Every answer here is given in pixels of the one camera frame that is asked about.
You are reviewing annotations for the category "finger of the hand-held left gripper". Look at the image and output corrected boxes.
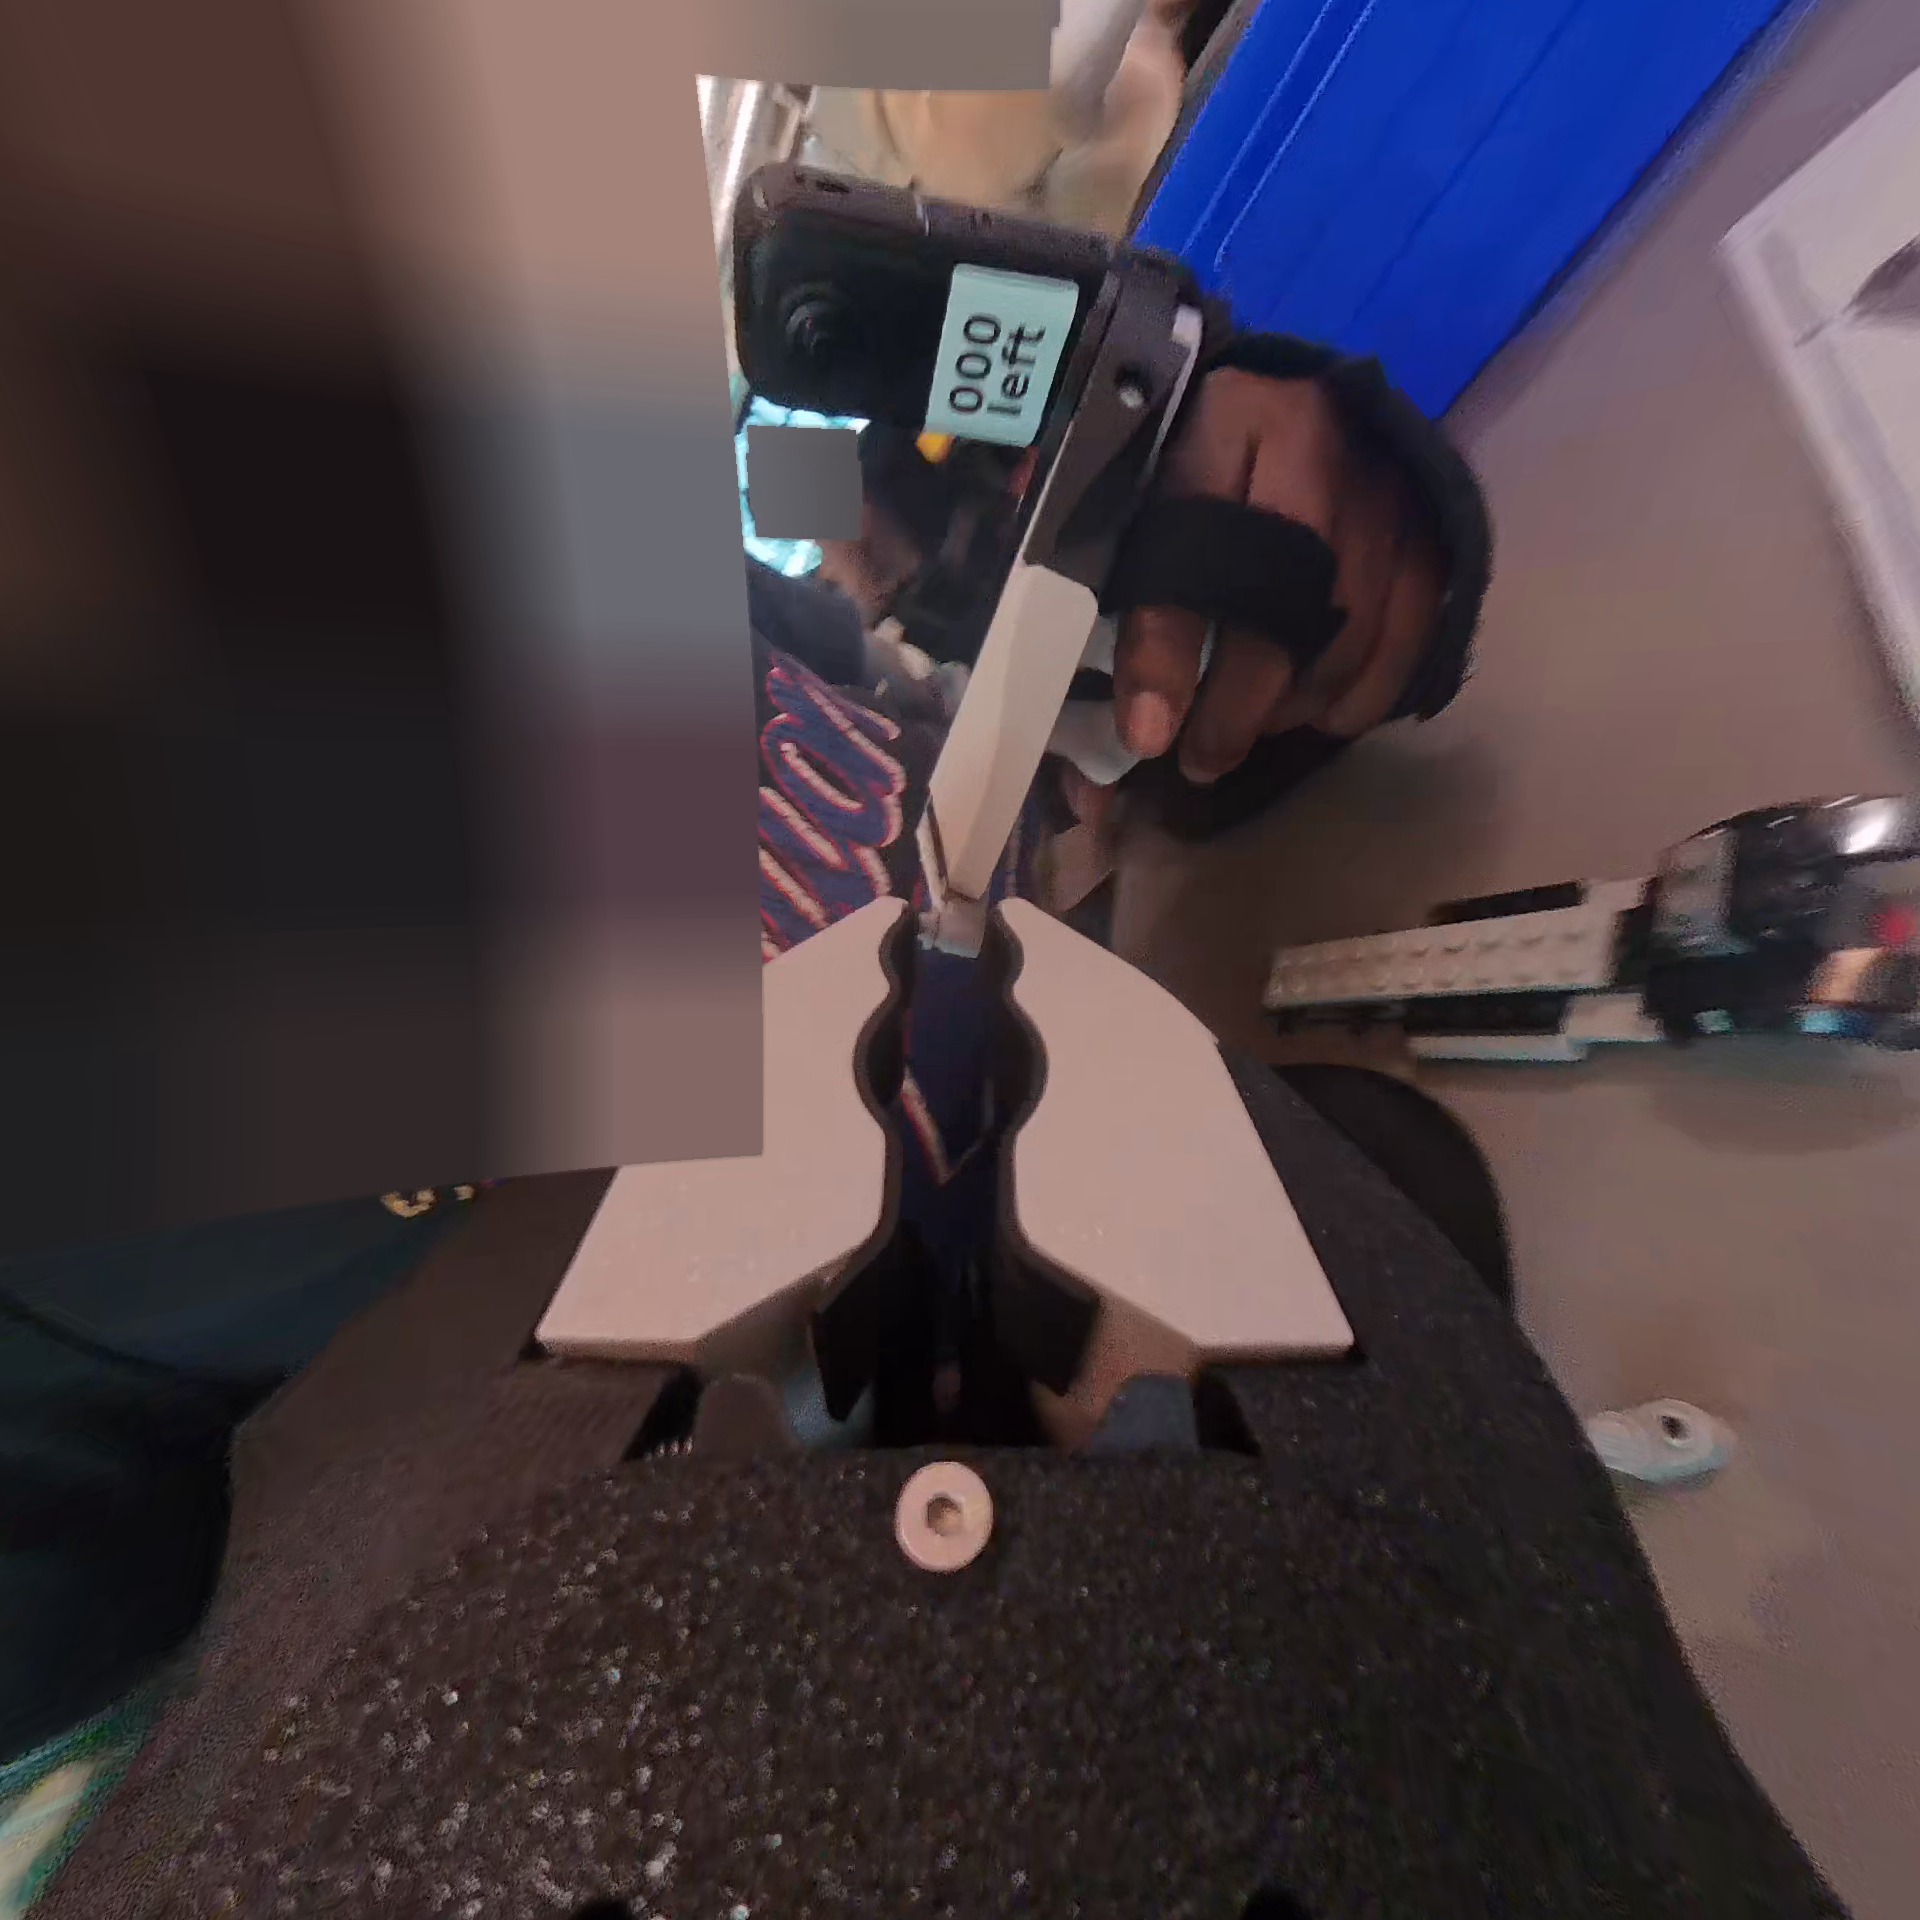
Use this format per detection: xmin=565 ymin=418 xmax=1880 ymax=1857
xmin=918 ymin=563 xmax=1119 ymax=962

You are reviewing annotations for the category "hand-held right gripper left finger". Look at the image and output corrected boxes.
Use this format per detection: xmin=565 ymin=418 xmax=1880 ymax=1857
xmin=534 ymin=900 xmax=912 ymax=1364

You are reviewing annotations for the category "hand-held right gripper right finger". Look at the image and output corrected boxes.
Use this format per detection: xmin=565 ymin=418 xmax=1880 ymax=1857
xmin=983 ymin=895 xmax=1359 ymax=1370

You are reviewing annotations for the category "grey lego car chassis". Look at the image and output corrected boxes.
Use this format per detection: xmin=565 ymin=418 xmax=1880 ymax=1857
xmin=1264 ymin=790 xmax=1920 ymax=1070

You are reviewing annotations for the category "blue plastic bin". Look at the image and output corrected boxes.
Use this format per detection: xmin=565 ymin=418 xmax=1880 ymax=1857
xmin=1125 ymin=0 xmax=1808 ymax=425

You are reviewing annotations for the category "person's left hand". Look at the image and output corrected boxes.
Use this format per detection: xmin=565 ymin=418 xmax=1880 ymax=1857
xmin=1105 ymin=356 xmax=1461 ymax=786

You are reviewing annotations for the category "dark printed shirt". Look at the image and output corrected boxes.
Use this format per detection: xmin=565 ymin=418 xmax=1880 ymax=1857
xmin=744 ymin=563 xmax=1119 ymax=1186

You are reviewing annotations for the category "teal camouflage clothing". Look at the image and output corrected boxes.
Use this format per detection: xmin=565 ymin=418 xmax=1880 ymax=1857
xmin=0 ymin=1695 xmax=182 ymax=1920

